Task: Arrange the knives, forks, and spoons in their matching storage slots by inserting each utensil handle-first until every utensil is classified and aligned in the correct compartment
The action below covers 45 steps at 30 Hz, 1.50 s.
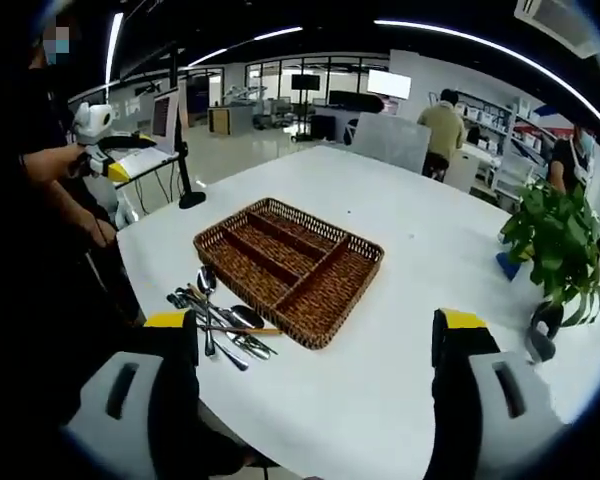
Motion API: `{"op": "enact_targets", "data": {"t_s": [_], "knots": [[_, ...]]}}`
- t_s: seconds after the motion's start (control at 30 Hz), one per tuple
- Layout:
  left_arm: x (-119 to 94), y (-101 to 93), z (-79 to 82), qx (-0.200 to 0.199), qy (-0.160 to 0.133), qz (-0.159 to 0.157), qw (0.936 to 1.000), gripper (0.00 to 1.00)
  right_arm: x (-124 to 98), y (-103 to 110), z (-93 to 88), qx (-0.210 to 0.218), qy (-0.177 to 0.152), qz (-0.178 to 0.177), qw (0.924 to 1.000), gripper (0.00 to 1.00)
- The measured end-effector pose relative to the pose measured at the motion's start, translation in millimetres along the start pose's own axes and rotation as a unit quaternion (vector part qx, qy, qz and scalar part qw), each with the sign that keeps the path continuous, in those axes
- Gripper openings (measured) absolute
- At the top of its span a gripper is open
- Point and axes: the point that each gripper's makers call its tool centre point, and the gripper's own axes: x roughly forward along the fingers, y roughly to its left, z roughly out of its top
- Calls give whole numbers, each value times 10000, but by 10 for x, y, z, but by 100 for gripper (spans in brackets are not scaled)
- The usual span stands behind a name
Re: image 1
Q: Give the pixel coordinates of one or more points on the brown wicker storage tray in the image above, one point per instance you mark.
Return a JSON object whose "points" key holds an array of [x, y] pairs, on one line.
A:
{"points": [[260, 260]]}

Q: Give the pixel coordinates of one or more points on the person's dark clothed body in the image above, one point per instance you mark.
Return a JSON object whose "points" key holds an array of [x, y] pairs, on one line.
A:
{"points": [[35, 110]]}

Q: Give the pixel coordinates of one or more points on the green potted plant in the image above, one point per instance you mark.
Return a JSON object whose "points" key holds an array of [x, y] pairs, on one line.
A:
{"points": [[555, 240]]}

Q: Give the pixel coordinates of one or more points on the white glowing screen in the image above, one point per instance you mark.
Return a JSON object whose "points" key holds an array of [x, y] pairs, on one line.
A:
{"points": [[390, 84]]}

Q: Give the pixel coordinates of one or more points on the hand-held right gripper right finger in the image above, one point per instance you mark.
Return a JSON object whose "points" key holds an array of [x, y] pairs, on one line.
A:
{"points": [[480, 400]]}

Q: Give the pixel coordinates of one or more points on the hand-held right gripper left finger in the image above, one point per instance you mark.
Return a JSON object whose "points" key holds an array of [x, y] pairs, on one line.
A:
{"points": [[130, 400]]}

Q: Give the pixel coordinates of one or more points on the ceiling light strip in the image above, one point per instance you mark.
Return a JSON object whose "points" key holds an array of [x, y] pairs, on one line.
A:
{"points": [[480, 42], [114, 45]]}

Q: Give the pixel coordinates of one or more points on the grey partition panel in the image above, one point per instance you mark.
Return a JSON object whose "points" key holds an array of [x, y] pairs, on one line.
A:
{"points": [[390, 142]]}

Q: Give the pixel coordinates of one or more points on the white storage shelves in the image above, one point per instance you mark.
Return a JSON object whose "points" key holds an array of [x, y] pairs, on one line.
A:
{"points": [[495, 120]]}

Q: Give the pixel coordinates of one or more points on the black desk stand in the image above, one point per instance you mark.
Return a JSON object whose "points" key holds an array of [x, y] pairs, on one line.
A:
{"points": [[192, 199]]}

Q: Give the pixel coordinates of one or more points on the ceiling air vent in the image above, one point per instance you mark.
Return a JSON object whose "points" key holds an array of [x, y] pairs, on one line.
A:
{"points": [[555, 22]]}

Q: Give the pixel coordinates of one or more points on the white chair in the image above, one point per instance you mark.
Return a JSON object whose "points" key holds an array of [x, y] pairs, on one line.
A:
{"points": [[125, 212]]}

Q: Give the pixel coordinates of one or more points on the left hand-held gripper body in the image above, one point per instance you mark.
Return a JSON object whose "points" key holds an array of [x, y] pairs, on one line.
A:
{"points": [[94, 120]]}

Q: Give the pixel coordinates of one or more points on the wooden cabinet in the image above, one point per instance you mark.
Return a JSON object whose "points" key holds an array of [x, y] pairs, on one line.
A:
{"points": [[219, 120]]}

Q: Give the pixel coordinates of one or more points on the dark grey curved device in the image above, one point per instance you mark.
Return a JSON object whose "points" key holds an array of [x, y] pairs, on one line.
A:
{"points": [[542, 340]]}

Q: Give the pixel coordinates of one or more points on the black television on stand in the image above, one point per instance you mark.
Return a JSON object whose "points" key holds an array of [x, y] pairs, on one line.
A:
{"points": [[306, 82]]}

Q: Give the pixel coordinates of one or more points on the person's left hand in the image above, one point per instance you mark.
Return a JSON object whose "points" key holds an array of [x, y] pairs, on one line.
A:
{"points": [[81, 165]]}

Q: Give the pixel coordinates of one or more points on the blue flat object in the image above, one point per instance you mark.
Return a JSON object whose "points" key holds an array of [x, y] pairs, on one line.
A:
{"points": [[506, 265]]}

